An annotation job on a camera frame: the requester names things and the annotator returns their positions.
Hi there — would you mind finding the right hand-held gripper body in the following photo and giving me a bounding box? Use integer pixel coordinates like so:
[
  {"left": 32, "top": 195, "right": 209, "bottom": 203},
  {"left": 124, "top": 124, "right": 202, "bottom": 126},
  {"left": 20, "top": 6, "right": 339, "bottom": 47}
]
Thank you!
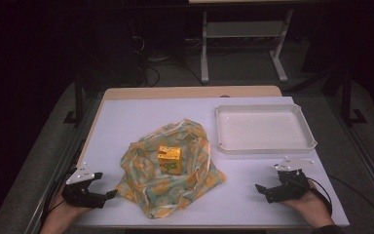
[{"left": 266, "top": 157, "right": 316, "bottom": 205}]

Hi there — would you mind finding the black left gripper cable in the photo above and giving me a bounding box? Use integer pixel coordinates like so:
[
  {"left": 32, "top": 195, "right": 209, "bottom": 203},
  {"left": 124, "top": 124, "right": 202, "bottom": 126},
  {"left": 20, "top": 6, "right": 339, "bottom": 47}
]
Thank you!
[{"left": 40, "top": 139, "right": 87, "bottom": 225}]

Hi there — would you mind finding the person's left hand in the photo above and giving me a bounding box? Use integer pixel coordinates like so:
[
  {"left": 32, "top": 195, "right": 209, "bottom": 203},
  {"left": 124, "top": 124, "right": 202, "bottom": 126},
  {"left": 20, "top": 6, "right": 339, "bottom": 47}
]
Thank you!
[{"left": 47, "top": 189, "right": 93, "bottom": 227}]

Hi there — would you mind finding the person's right hand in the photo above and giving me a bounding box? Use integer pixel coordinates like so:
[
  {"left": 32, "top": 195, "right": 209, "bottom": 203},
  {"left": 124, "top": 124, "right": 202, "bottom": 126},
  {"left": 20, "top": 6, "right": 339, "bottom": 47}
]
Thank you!
[{"left": 279, "top": 180, "right": 334, "bottom": 229}]

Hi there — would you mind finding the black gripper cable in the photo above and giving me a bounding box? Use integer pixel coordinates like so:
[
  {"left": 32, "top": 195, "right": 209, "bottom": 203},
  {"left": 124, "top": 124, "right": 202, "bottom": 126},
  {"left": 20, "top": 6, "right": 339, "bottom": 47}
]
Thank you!
[
  {"left": 40, "top": 139, "right": 87, "bottom": 225},
  {"left": 306, "top": 175, "right": 374, "bottom": 230}
]

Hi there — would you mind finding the black floor stand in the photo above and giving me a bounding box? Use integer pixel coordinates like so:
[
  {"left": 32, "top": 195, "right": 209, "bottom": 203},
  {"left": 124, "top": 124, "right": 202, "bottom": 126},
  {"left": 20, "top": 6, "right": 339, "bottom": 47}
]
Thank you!
[
  {"left": 62, "top": 79, "right": 86, "bottom": 127},
  {"left": 340, "top": 66, "right": 368, "bottom": 128}
]

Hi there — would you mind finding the white metal table frame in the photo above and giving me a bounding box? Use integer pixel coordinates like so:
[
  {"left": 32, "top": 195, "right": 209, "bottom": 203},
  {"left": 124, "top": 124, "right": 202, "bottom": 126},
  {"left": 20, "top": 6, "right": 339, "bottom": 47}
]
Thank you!
[{"left": 188, "top": 0, "right": 295, "bottom": 84}]

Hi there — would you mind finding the yellow green patterned cloth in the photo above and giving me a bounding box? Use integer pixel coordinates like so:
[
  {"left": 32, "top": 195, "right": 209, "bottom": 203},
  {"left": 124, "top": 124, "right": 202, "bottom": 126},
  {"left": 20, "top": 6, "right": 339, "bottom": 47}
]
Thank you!
[{"left": 115, "top": 118, "right": 228, "bottom": 219}]

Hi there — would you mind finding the white table mat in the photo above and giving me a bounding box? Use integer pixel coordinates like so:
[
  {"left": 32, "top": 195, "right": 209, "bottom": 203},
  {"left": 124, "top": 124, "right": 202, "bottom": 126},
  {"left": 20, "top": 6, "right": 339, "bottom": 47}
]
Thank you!
[{"left": 75, "top": 96, "right": 351, "bottom": 228}]

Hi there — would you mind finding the metal frame rail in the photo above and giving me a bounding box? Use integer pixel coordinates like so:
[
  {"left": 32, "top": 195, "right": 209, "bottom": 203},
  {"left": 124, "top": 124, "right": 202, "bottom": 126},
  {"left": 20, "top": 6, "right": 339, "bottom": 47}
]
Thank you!
[
  {"left": 23, "top": 97, "right": 100, "bottom": 234},
  {"left": 322, "top": 94, "right": 374, "bottom": 215}
]

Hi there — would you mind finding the yellow carton box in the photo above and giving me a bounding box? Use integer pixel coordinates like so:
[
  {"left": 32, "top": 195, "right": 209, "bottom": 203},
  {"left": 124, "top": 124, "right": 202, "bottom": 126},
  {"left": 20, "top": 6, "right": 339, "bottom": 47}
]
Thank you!
[{"left": 157, "top": 145, "right": 183, "bottom": 176}]

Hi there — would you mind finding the white plastic tray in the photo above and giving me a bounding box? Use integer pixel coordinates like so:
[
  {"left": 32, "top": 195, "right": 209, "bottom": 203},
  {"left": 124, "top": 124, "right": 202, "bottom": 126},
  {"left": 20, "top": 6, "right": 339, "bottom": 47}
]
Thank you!
[{"left": 214, "top": 103, "right": 318, "bottom": 155}]

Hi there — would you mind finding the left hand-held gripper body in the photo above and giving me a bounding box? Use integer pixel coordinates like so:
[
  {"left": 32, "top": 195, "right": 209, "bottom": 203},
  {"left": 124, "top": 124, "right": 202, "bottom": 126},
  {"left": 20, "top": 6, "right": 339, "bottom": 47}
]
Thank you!
[{"left": 60, "top": 162, "right": 107, "bottom": 210}]

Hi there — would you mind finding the black floor cable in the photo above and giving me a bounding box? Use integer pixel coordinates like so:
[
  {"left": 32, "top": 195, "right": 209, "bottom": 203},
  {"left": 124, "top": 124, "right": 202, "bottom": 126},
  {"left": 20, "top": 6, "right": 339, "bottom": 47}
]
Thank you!
[{"left": 132, "top": 35, "right": 206, "bottom": 88}]

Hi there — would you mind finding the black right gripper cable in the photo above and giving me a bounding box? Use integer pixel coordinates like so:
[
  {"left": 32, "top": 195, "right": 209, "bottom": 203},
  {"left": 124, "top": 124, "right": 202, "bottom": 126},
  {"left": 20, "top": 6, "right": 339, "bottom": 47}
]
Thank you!
[{"left": 306, "top": 175, "right": 374, "bottom": 230}]

